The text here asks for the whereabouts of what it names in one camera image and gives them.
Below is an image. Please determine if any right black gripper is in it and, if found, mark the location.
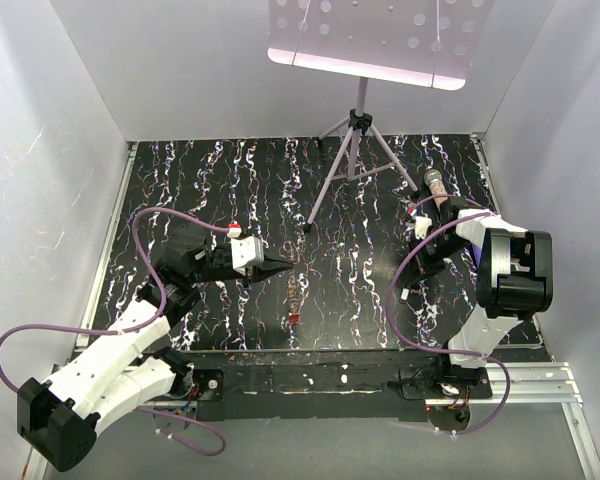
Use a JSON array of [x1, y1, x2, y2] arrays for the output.
[[405, 233, 472, 286]]

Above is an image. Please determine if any large toothed keyring disc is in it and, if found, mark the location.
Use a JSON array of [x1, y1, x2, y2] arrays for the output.
[[282, 242, 306, 325]]

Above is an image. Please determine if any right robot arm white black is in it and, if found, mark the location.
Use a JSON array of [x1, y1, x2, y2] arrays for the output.
[[403, 194, 553, 398]]

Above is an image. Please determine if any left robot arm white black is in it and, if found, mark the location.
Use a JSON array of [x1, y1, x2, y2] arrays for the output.
[[17, 224, 294, 472]]

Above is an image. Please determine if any glitter toy microphone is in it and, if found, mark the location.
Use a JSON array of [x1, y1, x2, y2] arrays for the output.
[[423, 169, 448, 201]]

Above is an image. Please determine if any lilac music stand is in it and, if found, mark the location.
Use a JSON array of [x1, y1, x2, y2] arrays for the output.
[[267, 0, 494, 232]]

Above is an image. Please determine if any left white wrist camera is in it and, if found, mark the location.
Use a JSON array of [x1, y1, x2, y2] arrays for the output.
[[227, 223, 264, 276]]

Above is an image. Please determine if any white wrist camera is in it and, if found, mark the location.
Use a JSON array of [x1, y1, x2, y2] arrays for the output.
[[409, 208, 432, 240], [227, 223, 264, 276]]

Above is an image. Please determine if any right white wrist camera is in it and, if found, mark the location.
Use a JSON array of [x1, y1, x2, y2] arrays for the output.
[[409, 208, 432, 240]]

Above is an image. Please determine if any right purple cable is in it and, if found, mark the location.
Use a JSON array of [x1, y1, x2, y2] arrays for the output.
[[387, 194, 511, 434]]

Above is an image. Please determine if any black front rail base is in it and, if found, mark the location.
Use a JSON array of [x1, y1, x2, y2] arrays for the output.
[[150, 349, 493, 422]]

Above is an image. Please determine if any aluminium frame rail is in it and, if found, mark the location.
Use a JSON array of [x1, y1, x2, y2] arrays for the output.
[[20, 362, 600, 479]]

